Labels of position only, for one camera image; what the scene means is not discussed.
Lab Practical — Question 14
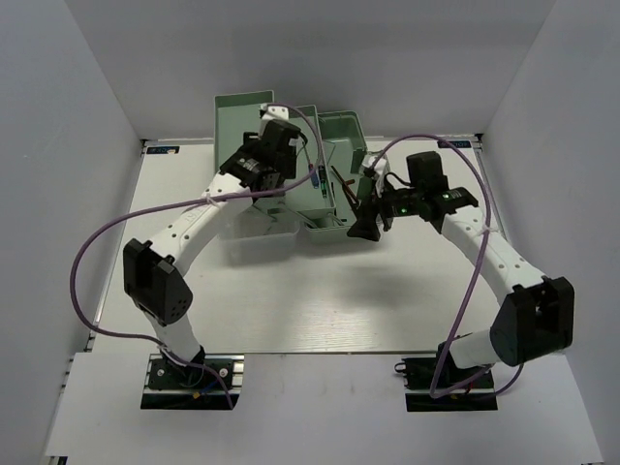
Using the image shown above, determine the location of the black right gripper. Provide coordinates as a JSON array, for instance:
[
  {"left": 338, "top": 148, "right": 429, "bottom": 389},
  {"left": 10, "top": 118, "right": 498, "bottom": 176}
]
[{"left": 346, "top": 178, "right": 423, "bottom": 242}]

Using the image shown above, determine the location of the long brown hex key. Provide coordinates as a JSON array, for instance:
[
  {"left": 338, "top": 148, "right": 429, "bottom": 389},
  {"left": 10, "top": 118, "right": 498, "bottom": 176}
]
[{"left": 342, "top": 179, "right": 360, "bottom": 216}]

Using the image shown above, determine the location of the brown hex key front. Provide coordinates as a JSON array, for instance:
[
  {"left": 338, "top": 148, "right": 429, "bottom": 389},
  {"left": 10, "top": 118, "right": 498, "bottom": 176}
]
[{"left": 330, "top": 165, "right": 357, "bottom": 202}]

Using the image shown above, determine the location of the blue red handled screwdriver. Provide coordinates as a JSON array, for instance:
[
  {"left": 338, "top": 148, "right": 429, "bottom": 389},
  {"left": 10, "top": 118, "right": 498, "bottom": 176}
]
[{"left": 302, "top": 144, "right": 320, "bottom": 189}]

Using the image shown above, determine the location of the thin green precision screwdriver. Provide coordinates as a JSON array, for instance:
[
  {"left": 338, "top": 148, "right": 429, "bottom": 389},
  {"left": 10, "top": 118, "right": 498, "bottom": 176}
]
[{"left": 318, "top": 165, "right": 328, "bottom": 200}]

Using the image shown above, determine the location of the mint green plastic toolbox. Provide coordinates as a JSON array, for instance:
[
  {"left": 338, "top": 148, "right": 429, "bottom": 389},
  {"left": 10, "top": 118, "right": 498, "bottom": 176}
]
[{"left": 214, "top": 90, "right": 372, "bottom": 245}]

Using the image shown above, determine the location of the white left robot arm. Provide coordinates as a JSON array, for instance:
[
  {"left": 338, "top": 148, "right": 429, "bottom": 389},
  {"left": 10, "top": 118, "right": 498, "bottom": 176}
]
[{"left": 123, "top": 104, "right": 307, "bottom": 387}]

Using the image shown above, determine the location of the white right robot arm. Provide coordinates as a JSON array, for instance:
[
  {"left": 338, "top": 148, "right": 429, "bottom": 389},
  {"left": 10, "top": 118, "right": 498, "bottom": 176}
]
[{"left": 348, "top": 151, "right": 574, "bottom": 387}]

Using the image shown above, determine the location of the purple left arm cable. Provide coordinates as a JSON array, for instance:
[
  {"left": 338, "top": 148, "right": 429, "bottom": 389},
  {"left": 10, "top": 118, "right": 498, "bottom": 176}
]
[{"left": 70, "top": 101, "right": 326, "bottom": 411}]

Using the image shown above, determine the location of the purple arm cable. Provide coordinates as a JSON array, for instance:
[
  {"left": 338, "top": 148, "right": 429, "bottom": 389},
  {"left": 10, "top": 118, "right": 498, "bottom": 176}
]
[
  {"left": 70, "top": 101, "right": 326, "bottom": 411},
  {"left": 370, "top": 133, "right": 527, "bottom": 401}
]

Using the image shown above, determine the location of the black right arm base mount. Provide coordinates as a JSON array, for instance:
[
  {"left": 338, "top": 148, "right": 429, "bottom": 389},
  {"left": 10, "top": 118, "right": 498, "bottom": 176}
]
[{"left": 392, "top": 356, "right": 500, "bottom": 414}]

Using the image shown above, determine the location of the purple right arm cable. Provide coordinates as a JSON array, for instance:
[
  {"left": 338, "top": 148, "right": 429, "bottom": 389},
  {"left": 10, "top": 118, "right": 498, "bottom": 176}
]
[{"left": 370, "top": 133, "right": 527, "bottom": 401}]

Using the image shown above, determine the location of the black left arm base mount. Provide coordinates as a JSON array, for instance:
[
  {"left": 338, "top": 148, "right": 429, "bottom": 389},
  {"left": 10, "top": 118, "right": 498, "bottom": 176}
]
[{"left": 140, "top": 355, "right": 245, "bottom": 411}]

